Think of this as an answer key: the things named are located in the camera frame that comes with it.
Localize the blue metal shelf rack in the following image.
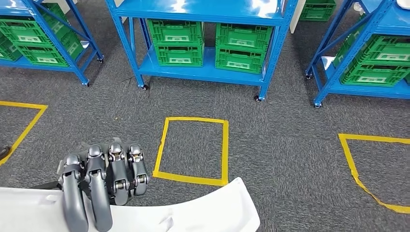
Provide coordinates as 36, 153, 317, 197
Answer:
105, 0, 300, 102
305, 0, 410, 108
0, 0, 105, 87

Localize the yellow floor tape square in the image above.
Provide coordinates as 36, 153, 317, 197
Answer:
152, 116, 230, 187
0, 101, 49, 166
338, 133, 410, 215

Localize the white panel table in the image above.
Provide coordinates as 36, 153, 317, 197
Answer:
290, 0, 308, 34

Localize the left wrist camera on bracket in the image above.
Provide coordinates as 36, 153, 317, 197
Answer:
30, 181, 61, 190

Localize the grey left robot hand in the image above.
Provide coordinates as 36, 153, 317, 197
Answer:
57, 137, 150, 232

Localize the white curved plastic part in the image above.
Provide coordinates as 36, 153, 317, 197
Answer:
0, 177, 261, 232

